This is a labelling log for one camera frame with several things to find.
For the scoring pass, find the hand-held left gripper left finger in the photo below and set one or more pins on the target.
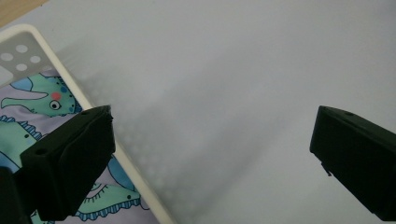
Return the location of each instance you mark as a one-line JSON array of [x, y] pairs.
[[68, 161]]

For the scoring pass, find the purple seahorse print cloth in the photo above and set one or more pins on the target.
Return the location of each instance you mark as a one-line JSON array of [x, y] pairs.
[[37, 99]]

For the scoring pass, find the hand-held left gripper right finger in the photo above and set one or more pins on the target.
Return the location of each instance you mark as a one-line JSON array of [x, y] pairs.
[[358, 155]]

